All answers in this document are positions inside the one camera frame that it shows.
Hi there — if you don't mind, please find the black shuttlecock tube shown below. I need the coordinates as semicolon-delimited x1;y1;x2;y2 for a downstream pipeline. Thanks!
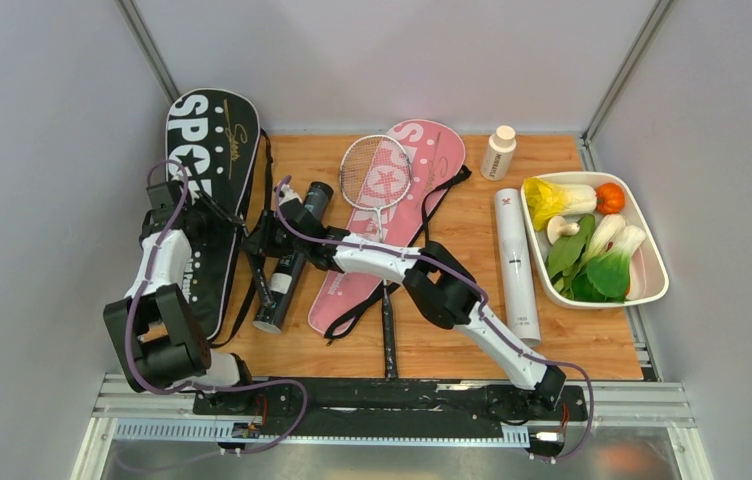
252;181;334;334

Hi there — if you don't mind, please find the black racket cover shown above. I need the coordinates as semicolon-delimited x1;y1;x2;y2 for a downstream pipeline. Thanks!
165;88;272;348

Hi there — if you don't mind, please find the white racket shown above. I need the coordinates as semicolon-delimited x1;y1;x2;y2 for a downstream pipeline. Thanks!
246;253;276;310
338;135;413;380

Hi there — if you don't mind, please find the pink racket cover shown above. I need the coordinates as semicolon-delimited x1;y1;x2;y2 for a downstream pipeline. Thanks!
308;119;466;340

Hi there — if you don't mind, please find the white shuttlecock tube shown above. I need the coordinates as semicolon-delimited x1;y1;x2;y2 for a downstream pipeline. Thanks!
494;188;541;348

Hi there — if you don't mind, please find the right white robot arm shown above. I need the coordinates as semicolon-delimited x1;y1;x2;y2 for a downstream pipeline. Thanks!
241;177;571;418

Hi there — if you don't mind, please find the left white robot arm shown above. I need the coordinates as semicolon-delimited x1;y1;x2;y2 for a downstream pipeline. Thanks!
103;160;258;415

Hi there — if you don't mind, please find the beige plastic bottle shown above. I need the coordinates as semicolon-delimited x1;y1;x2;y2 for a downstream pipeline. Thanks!
479;125;517;181

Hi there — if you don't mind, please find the yellow napa cabbage toy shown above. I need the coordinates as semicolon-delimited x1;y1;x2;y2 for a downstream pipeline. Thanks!
523;177;597;231

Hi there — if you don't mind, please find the mushroom toy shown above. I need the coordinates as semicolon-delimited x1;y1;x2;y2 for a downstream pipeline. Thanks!
546;216;580;245

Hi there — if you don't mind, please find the green leaf vegetable toy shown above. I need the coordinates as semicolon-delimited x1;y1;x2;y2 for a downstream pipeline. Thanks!
546;214;596;279

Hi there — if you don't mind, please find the bok choy toy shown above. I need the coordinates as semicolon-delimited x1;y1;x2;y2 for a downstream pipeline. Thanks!
585;225;646;301

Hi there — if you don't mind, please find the orange tomato toy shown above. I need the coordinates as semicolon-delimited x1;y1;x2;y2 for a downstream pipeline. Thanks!
595;182;626;215

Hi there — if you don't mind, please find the white plastic tray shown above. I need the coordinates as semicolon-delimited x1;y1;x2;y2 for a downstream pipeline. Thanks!
520;171;669;309

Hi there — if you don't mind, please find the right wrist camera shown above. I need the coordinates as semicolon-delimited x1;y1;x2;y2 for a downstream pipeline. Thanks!
276;184;302;207

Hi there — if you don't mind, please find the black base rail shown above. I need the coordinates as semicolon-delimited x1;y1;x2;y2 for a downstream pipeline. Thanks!
192;377;588;440

